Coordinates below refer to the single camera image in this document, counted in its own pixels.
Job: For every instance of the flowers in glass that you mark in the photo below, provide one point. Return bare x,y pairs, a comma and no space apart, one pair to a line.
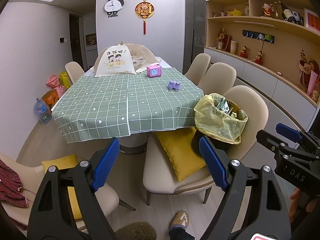
220,38

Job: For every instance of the green plug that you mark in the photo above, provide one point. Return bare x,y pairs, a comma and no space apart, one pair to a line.
268,37

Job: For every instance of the wall switch panel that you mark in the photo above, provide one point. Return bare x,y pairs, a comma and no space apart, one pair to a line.
63,39

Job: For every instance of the pink toy box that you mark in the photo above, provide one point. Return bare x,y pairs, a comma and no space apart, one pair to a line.
153,71

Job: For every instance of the orange cardboard box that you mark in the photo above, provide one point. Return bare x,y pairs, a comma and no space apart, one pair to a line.
50,100

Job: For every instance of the blue water jug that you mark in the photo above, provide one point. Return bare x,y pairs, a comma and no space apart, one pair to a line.
42,111

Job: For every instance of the black power track socket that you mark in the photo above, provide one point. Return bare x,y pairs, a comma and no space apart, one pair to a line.
250,34

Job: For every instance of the yellow plastic bin bag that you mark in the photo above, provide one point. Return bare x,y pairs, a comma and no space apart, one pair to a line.
212,122

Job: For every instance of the large pink flower bouquet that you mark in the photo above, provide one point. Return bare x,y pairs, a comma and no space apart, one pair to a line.
308,75

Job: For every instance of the person's right hand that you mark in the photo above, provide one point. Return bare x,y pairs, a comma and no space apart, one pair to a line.
295,205

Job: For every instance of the dark door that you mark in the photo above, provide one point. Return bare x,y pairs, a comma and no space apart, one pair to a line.
76,42

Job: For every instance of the panda plush toy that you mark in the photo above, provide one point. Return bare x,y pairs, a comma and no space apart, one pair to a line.
292,17

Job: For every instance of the person's leg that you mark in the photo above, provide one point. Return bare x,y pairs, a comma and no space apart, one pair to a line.
180,235

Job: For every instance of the olive fuzzy slipper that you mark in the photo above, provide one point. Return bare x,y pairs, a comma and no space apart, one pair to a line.
136,231

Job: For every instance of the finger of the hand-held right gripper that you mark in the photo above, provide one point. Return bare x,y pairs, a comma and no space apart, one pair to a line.
268,141
288,132

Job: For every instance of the white charger plug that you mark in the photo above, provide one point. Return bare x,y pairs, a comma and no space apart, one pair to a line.
261,37

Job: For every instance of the red framed picture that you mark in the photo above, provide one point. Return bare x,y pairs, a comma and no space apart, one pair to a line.
312,20

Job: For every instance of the red striped cloth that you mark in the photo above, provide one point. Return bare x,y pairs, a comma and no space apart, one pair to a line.
11,185

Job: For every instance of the red gift bag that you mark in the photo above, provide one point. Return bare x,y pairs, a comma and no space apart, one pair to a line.
227,43

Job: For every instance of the cream dining chair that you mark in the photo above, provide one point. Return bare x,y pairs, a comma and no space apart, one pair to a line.
198,67
30,220
220,77
255,105
73,71

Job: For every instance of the yellow cushion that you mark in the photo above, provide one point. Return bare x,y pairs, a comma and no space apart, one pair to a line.
180,152
62,161

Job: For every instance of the wooden wall shelf unit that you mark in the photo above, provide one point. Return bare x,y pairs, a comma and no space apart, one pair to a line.
282,55

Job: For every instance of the yellow teapot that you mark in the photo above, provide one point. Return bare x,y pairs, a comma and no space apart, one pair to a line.
235,12

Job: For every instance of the black trash bin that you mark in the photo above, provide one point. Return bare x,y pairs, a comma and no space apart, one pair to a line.
196,142

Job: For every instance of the grey sideboard cabinet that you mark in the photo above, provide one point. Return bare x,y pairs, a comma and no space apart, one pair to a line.
260,80

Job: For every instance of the red fortune god figurine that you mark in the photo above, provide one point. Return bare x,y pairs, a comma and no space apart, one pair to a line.
268,10

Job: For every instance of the panda wall clock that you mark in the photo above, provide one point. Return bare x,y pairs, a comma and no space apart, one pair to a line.
112,5

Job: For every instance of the green checked tablecloth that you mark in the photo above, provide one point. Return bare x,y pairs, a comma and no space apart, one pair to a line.
100,105

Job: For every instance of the purple toy car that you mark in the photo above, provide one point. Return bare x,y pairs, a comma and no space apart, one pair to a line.
173,85

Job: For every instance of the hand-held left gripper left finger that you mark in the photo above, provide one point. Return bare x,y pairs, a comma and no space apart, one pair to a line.
106,165

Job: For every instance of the white figurine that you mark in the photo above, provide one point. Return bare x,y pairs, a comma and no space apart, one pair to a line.
247,8

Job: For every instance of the red doll figurine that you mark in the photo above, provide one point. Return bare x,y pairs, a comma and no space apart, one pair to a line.
259,58
244,52

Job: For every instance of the red round knot ornament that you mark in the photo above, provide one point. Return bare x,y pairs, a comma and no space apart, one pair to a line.
144,10

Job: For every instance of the patterned knit slipper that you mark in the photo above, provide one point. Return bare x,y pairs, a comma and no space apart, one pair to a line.
180,220

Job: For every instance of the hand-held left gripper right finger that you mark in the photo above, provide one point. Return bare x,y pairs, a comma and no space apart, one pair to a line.
213,165

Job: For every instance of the yellow and white cup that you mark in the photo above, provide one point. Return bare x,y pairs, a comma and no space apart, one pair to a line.
233,47

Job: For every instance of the pink bag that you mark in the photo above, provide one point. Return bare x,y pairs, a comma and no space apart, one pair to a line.
52,81
60,91

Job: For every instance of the grey tall cabinet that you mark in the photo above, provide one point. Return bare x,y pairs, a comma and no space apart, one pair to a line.
196,25

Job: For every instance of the cream mesh food cover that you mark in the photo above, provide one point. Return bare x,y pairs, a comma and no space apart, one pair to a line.
112,60

